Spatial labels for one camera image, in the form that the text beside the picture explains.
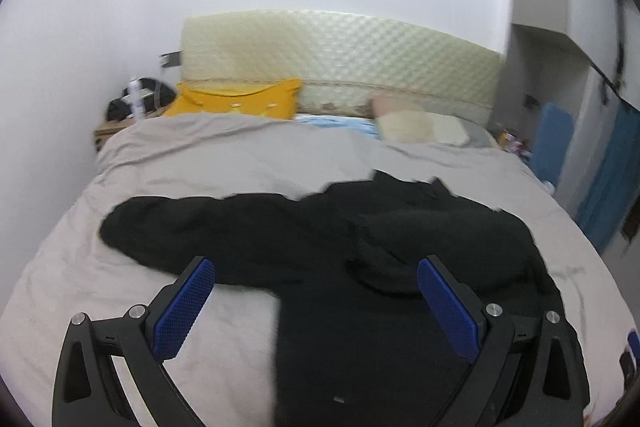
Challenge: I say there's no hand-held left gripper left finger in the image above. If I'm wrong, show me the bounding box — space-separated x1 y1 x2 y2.
51 256 217 427

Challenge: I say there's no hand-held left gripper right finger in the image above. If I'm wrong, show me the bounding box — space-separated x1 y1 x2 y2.
416 255 591 427

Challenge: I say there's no black sweater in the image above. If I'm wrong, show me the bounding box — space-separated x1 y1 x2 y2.
98 169 583 427

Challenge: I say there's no bed with grey duvet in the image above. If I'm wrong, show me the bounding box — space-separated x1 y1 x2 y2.
0 113 640 427

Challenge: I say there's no group of small bottles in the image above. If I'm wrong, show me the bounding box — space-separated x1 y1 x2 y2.
495 127 533 162

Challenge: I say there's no patchwork pillow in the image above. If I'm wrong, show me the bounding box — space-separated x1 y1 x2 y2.
370 92 493 146

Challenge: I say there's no wooden nightstand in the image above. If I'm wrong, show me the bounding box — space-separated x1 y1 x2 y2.
93 109 166 152

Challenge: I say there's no blue padded board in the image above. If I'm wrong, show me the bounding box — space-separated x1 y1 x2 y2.
529 103 574 188

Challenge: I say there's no blue curtain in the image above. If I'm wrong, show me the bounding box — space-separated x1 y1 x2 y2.
575 99 640 253

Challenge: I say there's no white bottle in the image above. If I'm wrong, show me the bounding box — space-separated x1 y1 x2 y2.
129 77 146 122

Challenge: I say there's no black bag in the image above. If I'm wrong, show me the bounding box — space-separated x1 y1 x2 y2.
106 77 178 124

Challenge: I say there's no yellow pillow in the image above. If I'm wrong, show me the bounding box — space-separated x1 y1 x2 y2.
162 78 303 121

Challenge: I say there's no light blue bed sheet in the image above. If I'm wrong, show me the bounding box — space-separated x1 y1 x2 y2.
294 113 382 138

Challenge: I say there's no grey wardrobe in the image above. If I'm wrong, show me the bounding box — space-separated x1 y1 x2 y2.
492 0 640 258

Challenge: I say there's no cream quilted headboard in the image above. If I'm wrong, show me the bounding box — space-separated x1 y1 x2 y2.
179 9 503 128

